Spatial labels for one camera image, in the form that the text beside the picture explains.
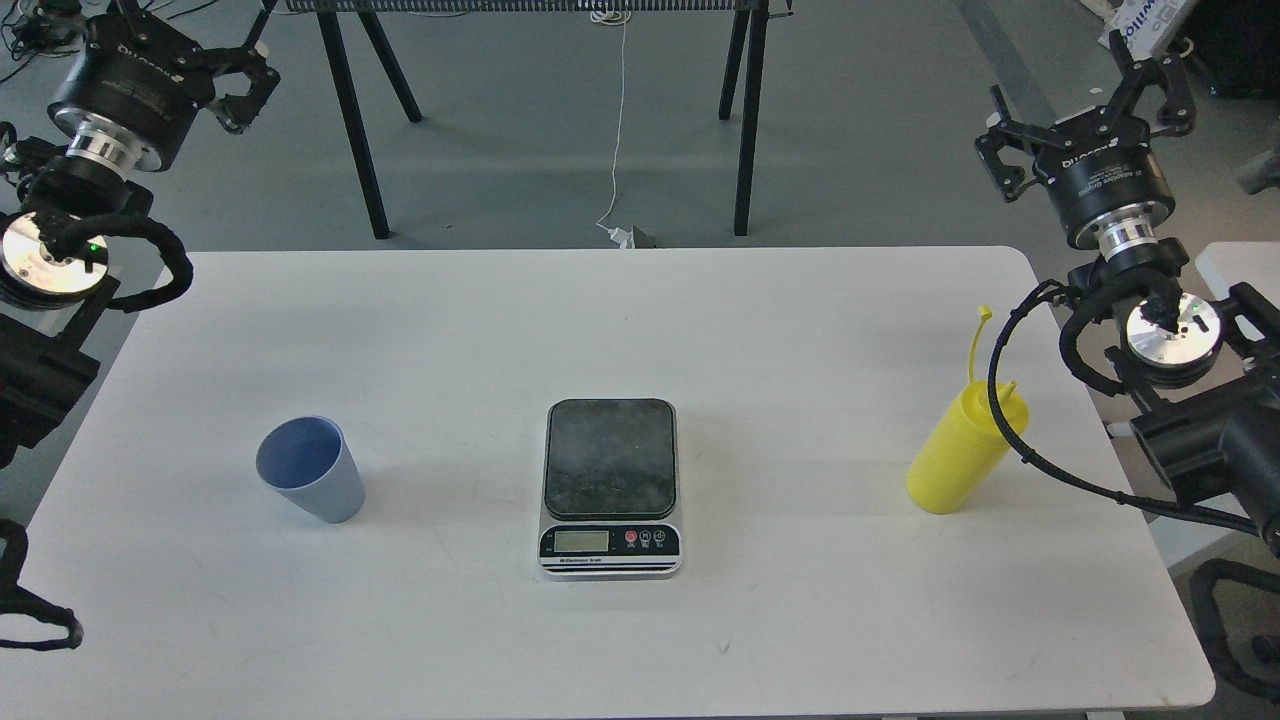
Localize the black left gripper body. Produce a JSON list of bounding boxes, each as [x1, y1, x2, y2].
[[47, 12, 214, 172]]

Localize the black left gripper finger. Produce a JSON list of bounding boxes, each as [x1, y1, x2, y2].
[[108, 1, 201, 49], [195, 38, 282, 135]]

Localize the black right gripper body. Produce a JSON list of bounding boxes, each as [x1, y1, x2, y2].
[[1033, 122, 1176, 250]]

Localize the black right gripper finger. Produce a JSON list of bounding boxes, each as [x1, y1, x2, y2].
[[975, 85, 1051, 202], [1100, 32, 1197, 141]]

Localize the yellow squeeze bottle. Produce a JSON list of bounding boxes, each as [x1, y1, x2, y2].
[[905, 305, 1011, 515]]

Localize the blue ribbed plastic cup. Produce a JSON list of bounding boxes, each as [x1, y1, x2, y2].
[[255, 416, 367, 524]]

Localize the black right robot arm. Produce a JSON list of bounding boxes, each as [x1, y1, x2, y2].
[[974, 29, 1279, 553]]

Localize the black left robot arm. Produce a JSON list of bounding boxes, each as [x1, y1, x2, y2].
[[1, 1, 280, 465]]

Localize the digital kitchen scale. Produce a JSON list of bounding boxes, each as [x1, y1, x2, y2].
[[536, 398, 685, 582]]

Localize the white cardboard box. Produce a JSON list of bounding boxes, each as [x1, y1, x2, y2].
[[1097, 1, 1201, 59]]

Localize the black metal rack table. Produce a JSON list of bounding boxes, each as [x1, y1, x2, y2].
[[262, 0, 796, 241]]

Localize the black floor cables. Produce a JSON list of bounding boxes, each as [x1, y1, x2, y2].
[[0, 0, 216, 86]]

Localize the white hanging cable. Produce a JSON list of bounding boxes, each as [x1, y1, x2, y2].
[[590, 8, 635, 247]]

